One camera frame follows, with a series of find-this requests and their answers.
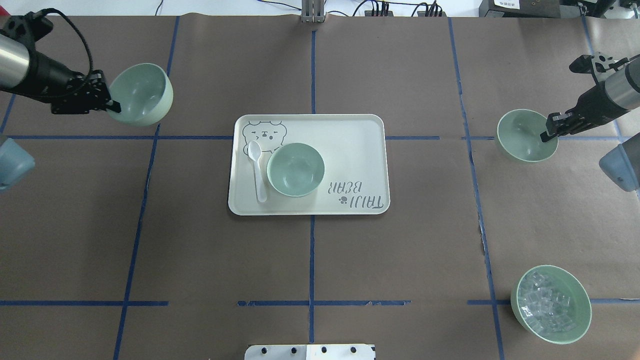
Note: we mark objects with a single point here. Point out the ice cubes pile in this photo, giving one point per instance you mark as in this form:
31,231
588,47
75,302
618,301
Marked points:
543,307

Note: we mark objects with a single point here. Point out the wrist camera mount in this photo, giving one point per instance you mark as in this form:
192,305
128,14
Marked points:
27,29
599,66

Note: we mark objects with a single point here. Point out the cream bear serving tray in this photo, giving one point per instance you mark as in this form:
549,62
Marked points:
353,147

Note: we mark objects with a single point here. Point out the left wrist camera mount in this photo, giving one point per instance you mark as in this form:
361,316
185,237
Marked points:
27,29

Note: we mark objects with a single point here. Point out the black box with label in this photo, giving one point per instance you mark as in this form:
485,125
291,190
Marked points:
519,9

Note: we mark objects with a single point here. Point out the green bowl with ice cubes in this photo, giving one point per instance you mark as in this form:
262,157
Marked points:
570,285

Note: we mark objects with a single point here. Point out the white plastic spoon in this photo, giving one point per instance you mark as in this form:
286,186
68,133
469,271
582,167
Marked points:
254,152

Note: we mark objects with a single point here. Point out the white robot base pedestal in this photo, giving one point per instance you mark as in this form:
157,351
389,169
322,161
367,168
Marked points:
348,351

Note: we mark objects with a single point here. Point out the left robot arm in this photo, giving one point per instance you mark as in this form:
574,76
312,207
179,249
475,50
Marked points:
15,61

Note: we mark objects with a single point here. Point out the green bowl on tray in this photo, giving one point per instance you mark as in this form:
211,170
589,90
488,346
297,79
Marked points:
295,170

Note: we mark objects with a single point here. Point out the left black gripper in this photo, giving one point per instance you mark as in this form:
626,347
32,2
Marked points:
51,74

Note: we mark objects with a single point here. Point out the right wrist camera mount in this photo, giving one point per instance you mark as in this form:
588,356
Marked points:
599,66

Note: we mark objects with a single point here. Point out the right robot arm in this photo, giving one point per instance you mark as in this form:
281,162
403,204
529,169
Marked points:
616,92

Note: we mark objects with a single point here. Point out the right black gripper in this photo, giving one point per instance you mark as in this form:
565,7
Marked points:
594,104

